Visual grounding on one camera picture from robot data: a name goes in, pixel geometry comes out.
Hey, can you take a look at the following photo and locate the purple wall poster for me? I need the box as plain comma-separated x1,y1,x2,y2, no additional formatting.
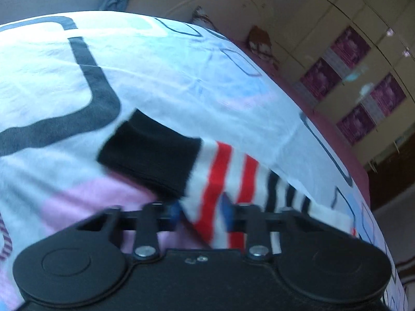
336,104,377,146
369,73,407,118
330,25,372,69
300,57,342,102

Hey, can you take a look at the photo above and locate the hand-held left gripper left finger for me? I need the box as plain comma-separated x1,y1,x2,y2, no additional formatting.
77,201,182,261

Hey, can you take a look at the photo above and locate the dark wooden door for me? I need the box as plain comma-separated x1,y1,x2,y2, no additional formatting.
366,133,415,213

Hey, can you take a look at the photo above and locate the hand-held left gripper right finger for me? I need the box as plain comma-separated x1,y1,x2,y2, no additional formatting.
222,197,325,261

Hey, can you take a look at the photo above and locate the white printed bed blanket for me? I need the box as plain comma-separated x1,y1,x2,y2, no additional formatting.
0,11,410,311

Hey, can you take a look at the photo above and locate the red black striped knit garment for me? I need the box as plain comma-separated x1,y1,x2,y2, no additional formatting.
97,109,357,255

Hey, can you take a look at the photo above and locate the cream rounded headboard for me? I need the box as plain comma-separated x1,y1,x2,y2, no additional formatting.
126,0,294,59

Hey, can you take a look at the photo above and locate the cream wardrobe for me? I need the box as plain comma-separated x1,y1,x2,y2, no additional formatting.
275,0,415,172

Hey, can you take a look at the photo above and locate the brown white pillow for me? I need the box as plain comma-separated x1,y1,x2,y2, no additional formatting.
248,25,281,69

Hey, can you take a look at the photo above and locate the patterned pink white pillow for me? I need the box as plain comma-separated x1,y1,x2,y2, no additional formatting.
191,6,225,35

